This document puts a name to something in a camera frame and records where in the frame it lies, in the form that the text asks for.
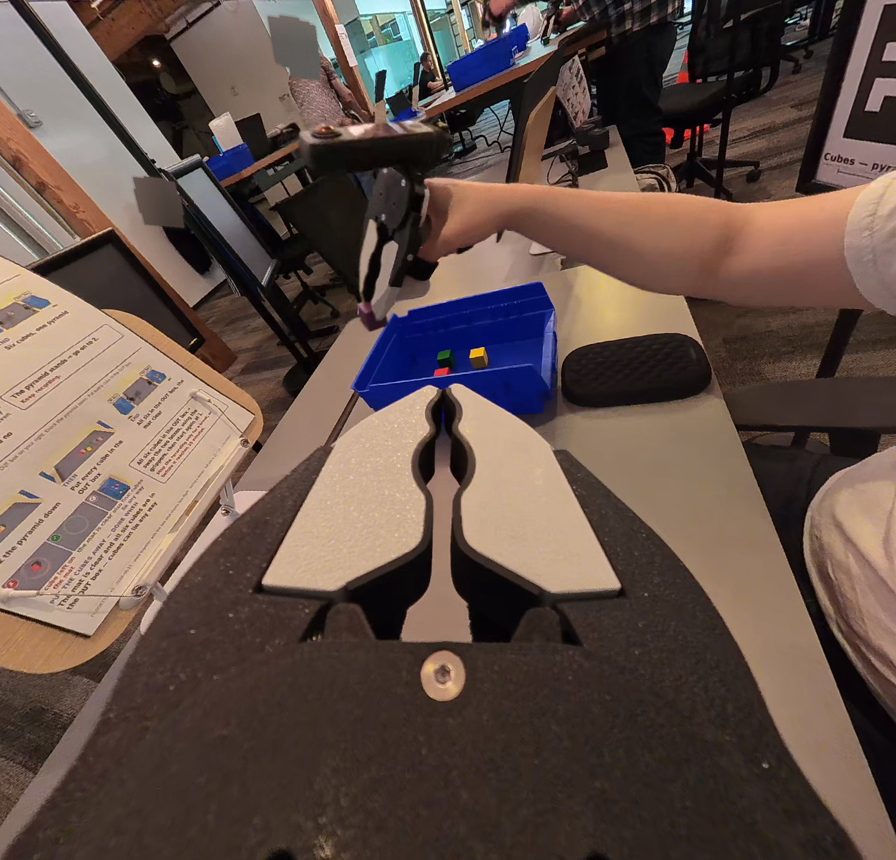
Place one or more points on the purple wooden cube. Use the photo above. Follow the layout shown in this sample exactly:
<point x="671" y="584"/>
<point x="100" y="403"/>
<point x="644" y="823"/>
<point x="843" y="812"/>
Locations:
<point x="371" y="317"/>

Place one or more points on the black mesh office chair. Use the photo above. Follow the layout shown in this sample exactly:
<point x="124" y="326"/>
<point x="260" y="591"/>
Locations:
<point x="728" y="69"/>

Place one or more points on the orange traffic cone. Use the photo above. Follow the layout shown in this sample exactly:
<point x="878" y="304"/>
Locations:
<point x="689" y="134"/>

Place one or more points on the large framed marker sign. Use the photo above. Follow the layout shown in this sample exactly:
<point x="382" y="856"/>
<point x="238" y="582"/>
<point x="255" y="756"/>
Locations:
<point x="861" y="69"/>

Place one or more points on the thin wooden column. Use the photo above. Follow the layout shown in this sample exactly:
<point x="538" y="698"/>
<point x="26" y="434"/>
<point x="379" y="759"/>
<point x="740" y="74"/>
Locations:
<point x="332" y="34"/>

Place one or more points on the yellow wooden cube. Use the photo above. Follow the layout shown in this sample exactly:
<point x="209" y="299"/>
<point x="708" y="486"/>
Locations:
<point x="478" y="357"/>

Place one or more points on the blue plastic bin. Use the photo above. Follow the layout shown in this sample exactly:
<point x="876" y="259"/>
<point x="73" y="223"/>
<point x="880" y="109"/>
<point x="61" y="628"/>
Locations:
<point x="504" y="384"/>

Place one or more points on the small black desk box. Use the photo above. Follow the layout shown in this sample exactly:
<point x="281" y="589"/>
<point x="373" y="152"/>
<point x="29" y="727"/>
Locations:
<point x="591" y="149"/>

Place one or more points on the printed instruction sheet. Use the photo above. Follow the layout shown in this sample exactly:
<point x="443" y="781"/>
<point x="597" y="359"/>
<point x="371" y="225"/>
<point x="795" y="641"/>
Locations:
<point x="105" y="454"/>

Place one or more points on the green wooden cube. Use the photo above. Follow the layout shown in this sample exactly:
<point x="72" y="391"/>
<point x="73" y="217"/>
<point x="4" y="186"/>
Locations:
<point x="446" y="358"/>

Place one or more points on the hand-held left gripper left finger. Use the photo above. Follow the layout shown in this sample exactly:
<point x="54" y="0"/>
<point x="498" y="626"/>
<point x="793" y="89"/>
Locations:
<point x="350" y="510"/>

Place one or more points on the person's right forearm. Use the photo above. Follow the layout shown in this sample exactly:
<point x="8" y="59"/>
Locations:
<point x="700" y="244"/>

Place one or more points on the dark display panel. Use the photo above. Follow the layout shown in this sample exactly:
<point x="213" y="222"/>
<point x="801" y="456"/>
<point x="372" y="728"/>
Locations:
<point x="119" y="286"/>

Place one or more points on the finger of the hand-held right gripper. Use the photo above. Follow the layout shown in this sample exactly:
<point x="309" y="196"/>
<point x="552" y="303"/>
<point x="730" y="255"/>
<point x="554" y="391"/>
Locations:
<point x="390" y="282"/>
<point x="369" y="258"/>

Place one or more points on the blue storage bin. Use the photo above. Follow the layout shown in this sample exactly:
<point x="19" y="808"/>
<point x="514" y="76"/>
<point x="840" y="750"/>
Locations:
<point x="486" y="58"/>

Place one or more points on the patterned backpack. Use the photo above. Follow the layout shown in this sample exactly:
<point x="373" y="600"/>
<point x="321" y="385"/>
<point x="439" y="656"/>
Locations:
<point x="654" y="177"/>

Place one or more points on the person's pale clothing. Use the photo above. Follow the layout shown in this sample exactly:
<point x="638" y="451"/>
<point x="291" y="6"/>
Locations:
<point x="861" y="559"/>

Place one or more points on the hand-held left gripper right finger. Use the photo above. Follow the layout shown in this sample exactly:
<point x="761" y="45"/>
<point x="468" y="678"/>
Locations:
<point x="532" y="517"/>

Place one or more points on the person's dark office chair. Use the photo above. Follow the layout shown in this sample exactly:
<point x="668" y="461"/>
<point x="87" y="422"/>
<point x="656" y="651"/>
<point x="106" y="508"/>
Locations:
<point x="812" y="405"/>

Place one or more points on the black padded wrist rest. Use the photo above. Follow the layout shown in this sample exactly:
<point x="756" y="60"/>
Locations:
<point x="637" y="370"/>

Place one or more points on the person's right hand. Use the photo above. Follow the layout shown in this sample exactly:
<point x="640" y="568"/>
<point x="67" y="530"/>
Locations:
<point x="469" y="212"/>

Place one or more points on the grey display screen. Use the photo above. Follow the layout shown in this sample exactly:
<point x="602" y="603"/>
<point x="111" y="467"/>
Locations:
<point x="224" y="223"/>

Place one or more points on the wooden support column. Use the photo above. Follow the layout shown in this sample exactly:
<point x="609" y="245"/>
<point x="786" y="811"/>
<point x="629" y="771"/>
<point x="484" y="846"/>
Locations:
<point x="35" y="167"/>

